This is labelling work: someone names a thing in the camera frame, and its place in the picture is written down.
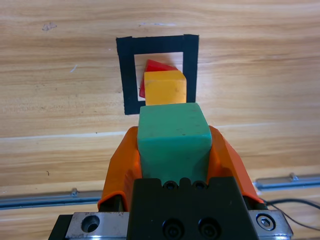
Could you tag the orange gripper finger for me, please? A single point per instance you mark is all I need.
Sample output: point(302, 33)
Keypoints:
point(120, 172)
point(225, 162)

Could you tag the green block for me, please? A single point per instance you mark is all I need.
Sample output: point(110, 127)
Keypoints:
point(172, 140)

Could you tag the yellow block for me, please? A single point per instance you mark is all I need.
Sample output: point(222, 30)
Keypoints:
point(165, 87)

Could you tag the red block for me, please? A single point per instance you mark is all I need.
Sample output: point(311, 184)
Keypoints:
point(155, 67)

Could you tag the black tape square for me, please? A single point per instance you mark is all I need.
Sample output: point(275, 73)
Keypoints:
point(125, 75)

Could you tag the aluminium table rail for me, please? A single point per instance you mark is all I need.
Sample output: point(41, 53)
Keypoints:
point(37, 200)

